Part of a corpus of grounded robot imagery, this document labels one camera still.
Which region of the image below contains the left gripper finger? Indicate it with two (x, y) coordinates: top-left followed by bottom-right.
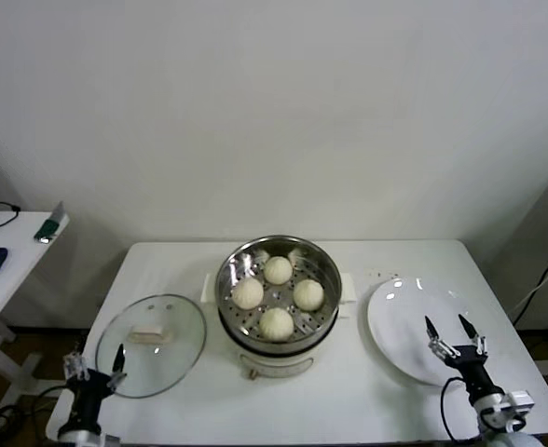
(107, 343), (129, 388)
(63, 342), (91, 380)

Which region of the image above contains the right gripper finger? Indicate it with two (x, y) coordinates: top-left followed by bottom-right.
(423, 315), (461, 362)
(458, 314), (489, 358)

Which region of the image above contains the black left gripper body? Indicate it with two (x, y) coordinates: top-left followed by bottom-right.
(71, 367), (116, 429)

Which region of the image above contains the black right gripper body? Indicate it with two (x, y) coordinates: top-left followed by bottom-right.
(448, 346), (502, 402)

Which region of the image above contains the round glass pot lid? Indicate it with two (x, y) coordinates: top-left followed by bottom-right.
(94, 293), (208, 400)

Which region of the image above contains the white steamed baozi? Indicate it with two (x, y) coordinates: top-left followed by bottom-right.
(292, 278), (326, 313)
(263, 255), (295, 286)
(258, 306), (295, 343)
(231, 278), (266, 311)

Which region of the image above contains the stainless steel steamer basket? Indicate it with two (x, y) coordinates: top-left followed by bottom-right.
(200, 235), (357, 358)

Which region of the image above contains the white round plate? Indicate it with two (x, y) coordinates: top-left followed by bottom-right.
(365, 277), (486, 386)

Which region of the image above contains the white side table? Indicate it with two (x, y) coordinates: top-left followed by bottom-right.
(0, 211), (70, 411)

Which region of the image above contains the white electric cooker pot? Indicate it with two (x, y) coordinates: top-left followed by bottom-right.
(217, 302), (352, 382)

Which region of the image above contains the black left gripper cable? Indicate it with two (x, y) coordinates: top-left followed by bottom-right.
(30, 385), (77, 423)

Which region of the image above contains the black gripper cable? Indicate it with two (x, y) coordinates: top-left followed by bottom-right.
(440, 375), (473, 441)
(30, 385), (77, 423)

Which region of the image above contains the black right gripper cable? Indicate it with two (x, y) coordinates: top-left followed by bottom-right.
(440, 375), (473, 441)

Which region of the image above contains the white wall cable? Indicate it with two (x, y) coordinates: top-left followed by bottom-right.
(510, 260), (548, 313)

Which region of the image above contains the green handled scraper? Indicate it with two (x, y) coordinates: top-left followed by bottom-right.
(33, 200), (65, 245)

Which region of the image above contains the black desk cable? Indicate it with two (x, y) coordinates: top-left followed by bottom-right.
(0, 201), (21, 230)

